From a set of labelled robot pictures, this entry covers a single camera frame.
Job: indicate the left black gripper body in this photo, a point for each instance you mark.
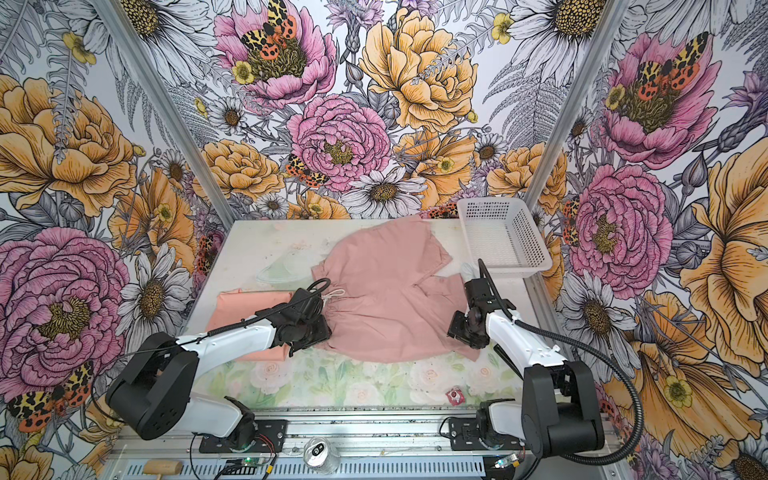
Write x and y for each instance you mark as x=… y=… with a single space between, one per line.
x=312 y=331

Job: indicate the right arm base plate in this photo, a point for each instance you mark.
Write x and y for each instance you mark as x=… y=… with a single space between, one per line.
x=470 y=434

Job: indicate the aluminium frame rail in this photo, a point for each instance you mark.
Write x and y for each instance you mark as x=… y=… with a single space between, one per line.
x=356 y=432

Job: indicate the wooden block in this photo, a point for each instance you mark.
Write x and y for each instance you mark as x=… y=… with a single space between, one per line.
x=160 y=468

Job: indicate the right green circuit board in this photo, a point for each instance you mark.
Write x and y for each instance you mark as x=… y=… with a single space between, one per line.
x=508 y=461

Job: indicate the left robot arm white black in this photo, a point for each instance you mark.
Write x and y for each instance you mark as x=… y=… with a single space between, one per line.
x=154 y=394

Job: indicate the white plastic laundry basket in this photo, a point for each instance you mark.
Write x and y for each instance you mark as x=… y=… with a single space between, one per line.
x=501 y=232

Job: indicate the right aluminium corner post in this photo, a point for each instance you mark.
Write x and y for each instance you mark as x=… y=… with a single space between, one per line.
x=599 y=48

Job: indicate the white slotted cable duct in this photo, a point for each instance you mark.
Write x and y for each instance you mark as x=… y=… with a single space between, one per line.
x=455 y=467

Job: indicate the silver drink can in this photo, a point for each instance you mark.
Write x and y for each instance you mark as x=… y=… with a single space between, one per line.
x=321 y=456

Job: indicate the dusty pink garment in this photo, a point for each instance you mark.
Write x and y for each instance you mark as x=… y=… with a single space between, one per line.
x=391 y=303

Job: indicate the black stapler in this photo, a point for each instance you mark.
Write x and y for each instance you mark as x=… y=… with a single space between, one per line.
x=507 y=360

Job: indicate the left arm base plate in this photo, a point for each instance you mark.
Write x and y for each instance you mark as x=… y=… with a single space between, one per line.
x=258 y=436

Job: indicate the small red white card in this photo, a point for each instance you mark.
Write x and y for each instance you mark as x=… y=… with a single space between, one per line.
x=455 y=396

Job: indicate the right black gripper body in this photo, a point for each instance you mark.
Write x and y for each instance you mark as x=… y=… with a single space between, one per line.
x=468 y=331

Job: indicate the left aluminium corner post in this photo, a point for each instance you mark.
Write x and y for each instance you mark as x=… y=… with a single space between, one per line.
x=128 y=42

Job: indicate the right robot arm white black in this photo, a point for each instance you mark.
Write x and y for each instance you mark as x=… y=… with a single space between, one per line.
x=558 y=414

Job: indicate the aluminium corner post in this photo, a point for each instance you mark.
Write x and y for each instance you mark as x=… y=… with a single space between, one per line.
x=128 y=42
x=599 y=48

